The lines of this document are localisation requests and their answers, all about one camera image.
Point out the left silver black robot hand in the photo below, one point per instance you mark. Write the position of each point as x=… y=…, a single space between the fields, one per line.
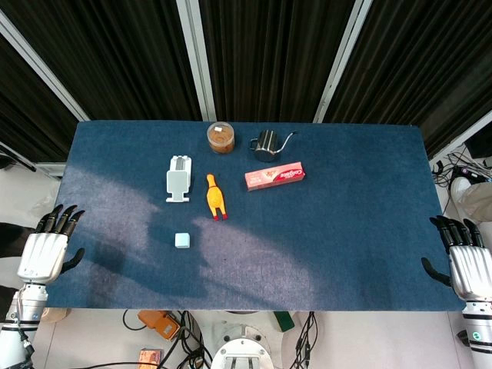
x=42 y=253

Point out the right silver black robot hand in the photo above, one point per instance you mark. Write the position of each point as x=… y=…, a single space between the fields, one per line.
x=467 y=265

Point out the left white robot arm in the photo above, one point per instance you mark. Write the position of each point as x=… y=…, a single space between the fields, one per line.
x=19 y=323

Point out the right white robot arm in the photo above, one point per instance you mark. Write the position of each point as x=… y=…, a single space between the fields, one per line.
x=478 y=330

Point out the small pale blue cube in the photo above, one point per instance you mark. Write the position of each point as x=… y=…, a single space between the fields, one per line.
x=182 y=240

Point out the round wooden disc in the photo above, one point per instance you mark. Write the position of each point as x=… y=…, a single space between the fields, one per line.
x=54 y=314

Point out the beige paper bag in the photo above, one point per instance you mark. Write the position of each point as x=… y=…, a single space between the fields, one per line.
x=476 y=200

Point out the black monitor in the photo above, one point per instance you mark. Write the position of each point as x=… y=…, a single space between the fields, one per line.
x=479 y=145

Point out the small brown cardboard box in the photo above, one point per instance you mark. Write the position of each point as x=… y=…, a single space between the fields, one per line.
x=150 y=356

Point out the yellow rubber chicken toy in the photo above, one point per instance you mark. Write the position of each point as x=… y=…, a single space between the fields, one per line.
x=215 y=198

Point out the green white object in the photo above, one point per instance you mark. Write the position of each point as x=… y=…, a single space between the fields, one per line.
x=283 y=321

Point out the blue felt table cloth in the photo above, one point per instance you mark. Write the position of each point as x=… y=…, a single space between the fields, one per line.
x=246 y=215

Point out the red Colgate toothpaste box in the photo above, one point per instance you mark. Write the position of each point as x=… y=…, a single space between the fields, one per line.
x=274 y=176

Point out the clear round jar brown contents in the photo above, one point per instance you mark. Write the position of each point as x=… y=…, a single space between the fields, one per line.
x=221 y=137

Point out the white robot torso base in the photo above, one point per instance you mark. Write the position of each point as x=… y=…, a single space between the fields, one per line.
x=240 y=346

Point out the steel gooseneck pour-over kettle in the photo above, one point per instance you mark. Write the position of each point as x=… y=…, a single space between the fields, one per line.
x=266 y=145

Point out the black curtain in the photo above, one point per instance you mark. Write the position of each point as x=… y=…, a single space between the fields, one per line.
x=276 y=54

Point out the white aluminium frame post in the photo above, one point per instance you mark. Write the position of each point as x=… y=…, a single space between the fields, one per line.
x=196 y=57
x=42 y=73
x=344 y=57

